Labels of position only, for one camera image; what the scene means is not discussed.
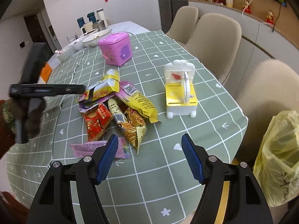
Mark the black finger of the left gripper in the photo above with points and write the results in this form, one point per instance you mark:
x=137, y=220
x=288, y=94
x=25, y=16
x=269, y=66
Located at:
x=44, y=90

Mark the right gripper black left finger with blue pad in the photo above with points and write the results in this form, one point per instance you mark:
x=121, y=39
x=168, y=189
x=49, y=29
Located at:
x=53, y=203

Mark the yellow trash bag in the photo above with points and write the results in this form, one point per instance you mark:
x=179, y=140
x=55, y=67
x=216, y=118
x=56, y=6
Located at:
x=276, y=165

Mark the red gold snack packet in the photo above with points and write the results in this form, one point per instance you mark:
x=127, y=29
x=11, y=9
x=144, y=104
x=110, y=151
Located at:
x=97, y=121

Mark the gold patterned snack packet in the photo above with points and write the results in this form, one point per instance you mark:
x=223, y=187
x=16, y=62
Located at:
x=131, y=123

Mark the purple yellow snack packet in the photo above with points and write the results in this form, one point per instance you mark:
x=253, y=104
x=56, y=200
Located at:
x=134, y=99

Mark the orange white tissue box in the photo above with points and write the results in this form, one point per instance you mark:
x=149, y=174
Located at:
x=45, y=74

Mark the white bowl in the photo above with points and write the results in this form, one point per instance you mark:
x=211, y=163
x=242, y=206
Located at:
x=92, y=40

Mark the white thermos bottle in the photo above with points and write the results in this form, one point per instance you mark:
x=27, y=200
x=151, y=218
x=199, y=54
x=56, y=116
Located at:
x=100, y=14

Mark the pink tin box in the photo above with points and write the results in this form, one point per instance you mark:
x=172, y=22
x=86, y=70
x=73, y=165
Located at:
x=116, y=48

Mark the white yellow toy chair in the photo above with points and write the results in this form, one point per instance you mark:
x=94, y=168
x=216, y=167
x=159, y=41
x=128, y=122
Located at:
x=181, y=97

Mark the beige chair near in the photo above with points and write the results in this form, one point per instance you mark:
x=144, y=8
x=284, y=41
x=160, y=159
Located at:
x=270, y=88

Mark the beige chair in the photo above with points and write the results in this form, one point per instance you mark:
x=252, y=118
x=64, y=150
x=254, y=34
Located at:
x=215, y=42
x=270, y=88
x=184, y=24

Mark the beige chair far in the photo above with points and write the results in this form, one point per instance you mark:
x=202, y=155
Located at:
x=184, y=24

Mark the beige chair middle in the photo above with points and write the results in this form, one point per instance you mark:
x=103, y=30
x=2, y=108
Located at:
x=215, y=42

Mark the wooden shelf cabinet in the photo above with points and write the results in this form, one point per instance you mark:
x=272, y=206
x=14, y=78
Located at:
x=279, y=41

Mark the red figurine right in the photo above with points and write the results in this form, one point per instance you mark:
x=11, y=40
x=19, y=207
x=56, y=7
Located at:
x=269, y=17

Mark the red figurine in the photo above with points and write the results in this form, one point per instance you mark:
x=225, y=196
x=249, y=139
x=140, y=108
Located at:
x=269, y=17
x=246, y=7

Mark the red figurine left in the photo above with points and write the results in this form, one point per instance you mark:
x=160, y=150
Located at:
x=246, y=7

